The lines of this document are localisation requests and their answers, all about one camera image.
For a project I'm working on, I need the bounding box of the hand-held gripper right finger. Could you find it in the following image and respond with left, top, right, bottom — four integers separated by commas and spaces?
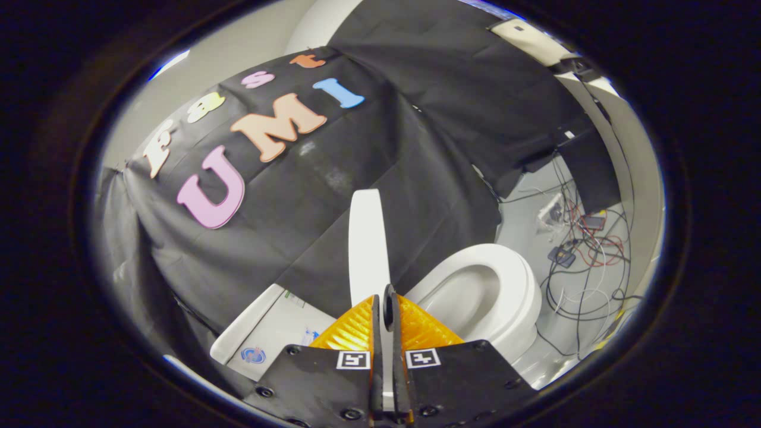
383, 284, 539, 428

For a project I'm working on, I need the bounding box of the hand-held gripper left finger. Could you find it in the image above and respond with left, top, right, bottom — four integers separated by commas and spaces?
244, 294, 384, 428

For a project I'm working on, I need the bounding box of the white toilet lid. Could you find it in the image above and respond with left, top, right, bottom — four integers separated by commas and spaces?
348, 189, 394, 411

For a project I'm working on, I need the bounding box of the white toilet with tank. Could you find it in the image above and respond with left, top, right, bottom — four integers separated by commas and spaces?
209, 262, 571, 393

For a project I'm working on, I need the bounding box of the clear plastic bag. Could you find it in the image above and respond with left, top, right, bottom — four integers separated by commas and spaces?
535, 193, 568, 235

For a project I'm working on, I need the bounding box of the black backdrop cloth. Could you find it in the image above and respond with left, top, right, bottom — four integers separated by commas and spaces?
95, 0, 622, 399

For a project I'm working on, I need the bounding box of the tangle of thin cables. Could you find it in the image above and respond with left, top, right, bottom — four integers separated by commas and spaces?
499, 155, 646, 357

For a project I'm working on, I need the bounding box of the beige wall box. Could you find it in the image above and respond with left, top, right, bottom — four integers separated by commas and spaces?
490, 18, 580, 67

